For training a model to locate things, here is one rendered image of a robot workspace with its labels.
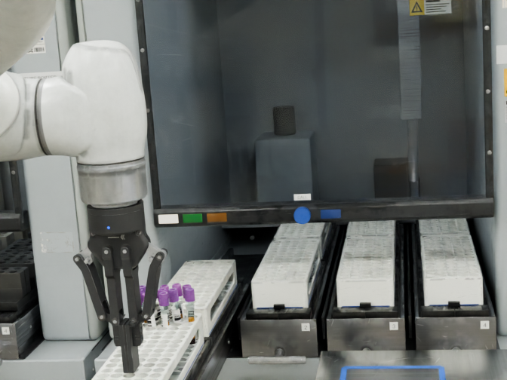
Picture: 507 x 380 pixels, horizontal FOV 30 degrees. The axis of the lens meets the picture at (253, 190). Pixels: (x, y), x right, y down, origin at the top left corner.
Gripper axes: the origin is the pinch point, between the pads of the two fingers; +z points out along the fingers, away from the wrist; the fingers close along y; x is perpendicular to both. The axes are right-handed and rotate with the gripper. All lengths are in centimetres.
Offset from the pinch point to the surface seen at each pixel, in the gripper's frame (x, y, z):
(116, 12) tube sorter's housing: -46, 11, -45
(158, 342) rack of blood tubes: -11.4, -0.9, 4.0
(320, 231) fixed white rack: -76, -20, 4
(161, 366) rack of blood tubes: -3.3, -3.4, 4.5
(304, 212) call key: -42.6, -20.4, -8.0
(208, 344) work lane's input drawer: -23.6, -5.7, 9.0
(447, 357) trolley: -16.2, -43.5, 8.5
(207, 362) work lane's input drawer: -18.4, -6.4, 10.0
